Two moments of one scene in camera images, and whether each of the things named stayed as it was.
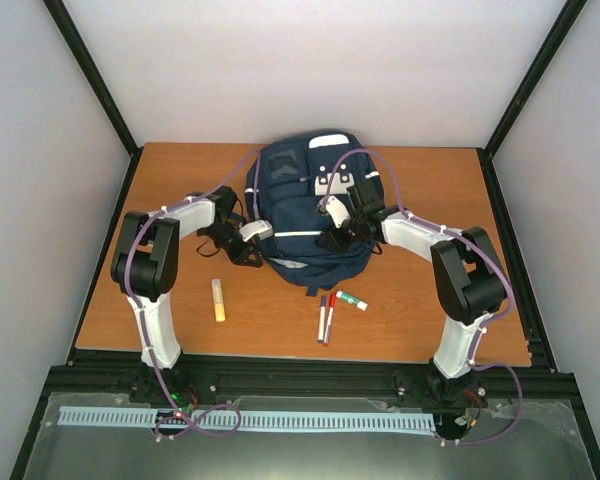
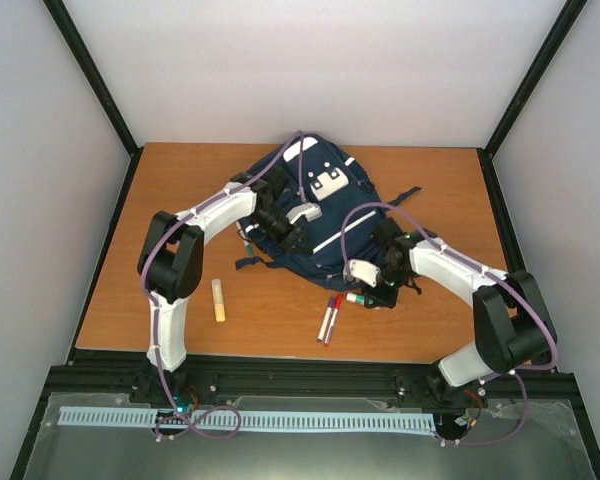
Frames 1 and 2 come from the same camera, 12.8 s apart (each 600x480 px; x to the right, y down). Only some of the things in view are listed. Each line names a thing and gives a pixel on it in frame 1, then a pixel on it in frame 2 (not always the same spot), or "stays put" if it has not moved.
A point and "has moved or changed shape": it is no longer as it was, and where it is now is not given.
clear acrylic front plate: x=531 y=441 stays put
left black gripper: x=241 y=257 to x=287 y=240
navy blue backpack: x=289 y=174 has moved or changed shape
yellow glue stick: x=220 y=311 stays put
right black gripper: x=337 y=244 to x=385 y=299
